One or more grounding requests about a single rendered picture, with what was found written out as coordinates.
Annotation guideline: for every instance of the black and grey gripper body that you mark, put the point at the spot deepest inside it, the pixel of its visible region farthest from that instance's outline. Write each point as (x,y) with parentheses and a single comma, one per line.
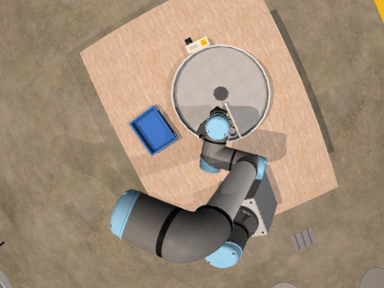
(201,128)

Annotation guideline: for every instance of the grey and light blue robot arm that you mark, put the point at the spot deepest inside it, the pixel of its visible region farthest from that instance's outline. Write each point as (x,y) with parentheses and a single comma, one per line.
(181,236)

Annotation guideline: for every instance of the blue crate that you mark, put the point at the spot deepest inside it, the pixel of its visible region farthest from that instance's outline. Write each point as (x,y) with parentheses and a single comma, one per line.
(153,130)

